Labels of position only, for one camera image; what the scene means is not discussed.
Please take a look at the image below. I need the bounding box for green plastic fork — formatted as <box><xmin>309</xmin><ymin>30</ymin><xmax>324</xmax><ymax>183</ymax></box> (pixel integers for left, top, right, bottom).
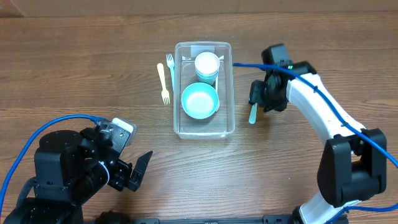
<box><xmin>249</xmin><ymin>103</ymin><xmax>257</xmax><ymax>124</ymax></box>

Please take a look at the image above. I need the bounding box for green plastic cup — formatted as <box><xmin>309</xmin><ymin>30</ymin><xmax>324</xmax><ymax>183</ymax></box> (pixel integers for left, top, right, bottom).
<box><xmin>197</xmin><ymin>73</ymin><xmax>218</xmax><ymax>85</ymax></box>

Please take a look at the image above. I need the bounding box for pale green bowl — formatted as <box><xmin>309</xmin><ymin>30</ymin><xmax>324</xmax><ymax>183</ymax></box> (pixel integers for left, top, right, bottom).
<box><xmin>181</xmin><ymin>82</ymin><xmax>218</xmax><ymax>119</ymax></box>

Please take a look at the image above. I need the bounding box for yellow plastic fork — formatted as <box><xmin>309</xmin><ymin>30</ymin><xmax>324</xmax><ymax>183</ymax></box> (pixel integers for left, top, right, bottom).
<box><xmin>157</xmin><ymin>63</ymin><xmax>170</xmax><ymax>105</ymax></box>

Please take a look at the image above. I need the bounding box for pink plastic cup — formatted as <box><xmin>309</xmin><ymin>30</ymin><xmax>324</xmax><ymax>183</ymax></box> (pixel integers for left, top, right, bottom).
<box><xmin>195</xmin><ymin>52</ymin><xmax>220</xmax><ymax>72</ymax></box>

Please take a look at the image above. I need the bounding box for blue plastic fork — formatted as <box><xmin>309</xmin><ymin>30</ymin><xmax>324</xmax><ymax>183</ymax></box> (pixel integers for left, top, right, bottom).
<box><xmin>166</xmin><ymin>54</ymin><xmax>175</xmax><ymax>90</ymax></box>

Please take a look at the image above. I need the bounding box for white plastic spoon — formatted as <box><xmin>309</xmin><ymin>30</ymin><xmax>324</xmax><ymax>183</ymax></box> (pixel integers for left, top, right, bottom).
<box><xmin>215</xmin><ymin>71</ymin><xmax>220</xmax><ymax>112</ymax></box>

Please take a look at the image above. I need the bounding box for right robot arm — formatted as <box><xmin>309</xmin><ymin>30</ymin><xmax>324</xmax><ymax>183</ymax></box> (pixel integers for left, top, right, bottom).
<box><xmin>249</xmin><ymin>62</ymin><xmax>393</xmax><ymax>223</ymax></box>

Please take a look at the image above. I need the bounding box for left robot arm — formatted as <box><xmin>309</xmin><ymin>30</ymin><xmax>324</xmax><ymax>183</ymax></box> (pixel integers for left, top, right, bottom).
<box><xmin>5</xmin><ymin>122</ymin><xmax>152</xmax><ymax>223</ymax></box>

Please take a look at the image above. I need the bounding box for clear plastic container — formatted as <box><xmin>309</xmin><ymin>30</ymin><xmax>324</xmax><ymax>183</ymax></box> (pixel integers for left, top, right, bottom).
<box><xmin>174</xmin><ymin>41</ymin><xmax>236</xmax><ymax>139</ymax></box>

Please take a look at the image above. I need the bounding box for left blue cable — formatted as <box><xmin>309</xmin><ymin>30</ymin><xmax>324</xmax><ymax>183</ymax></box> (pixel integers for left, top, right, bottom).
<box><xmin>0</xmin><ymin>114</ymin><xmax>108</xmax><ymax>218</ymax></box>

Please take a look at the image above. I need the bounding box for blue cable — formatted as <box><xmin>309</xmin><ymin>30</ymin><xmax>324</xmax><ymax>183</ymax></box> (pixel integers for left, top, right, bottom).
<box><xmin>0</xmin><ymin>114</ymin><xmax>108</xmax><ymax>218</ymax></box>
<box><xmin>232</xmin><ymin>62</ymin><xmax>398</xmax><ymax>224</ymax></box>

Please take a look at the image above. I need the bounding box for right blue cable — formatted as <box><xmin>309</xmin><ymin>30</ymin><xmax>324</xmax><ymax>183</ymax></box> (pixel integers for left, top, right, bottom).
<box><xmin>232</xmin><ymin>62</ymin><xmax>398</xmax><ymax>224</ymax></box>

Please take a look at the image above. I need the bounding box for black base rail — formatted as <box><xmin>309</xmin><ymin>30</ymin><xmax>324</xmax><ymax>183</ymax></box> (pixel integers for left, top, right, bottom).
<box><xmin>83</xmin><ymin>210</ymin><xmax>349</xmax><ymax>224</ymax></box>

